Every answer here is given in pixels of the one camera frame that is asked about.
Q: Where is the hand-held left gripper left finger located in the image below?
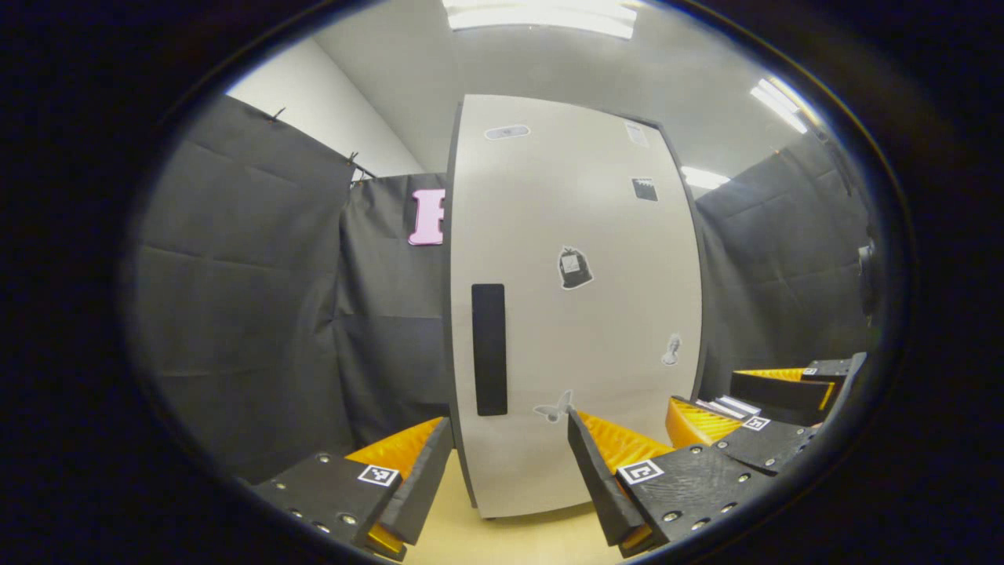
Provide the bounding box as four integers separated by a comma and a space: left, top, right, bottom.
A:
251, 416, 454, 562

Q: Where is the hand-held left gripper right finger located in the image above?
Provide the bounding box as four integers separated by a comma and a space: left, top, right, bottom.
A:
566, 408, 777, 560

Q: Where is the black door handle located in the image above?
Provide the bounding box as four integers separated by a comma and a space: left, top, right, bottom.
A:
471, 283, 508, 417

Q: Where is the black backdrop cloth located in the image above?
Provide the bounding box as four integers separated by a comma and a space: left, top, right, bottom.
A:
122, 94, 887, 483

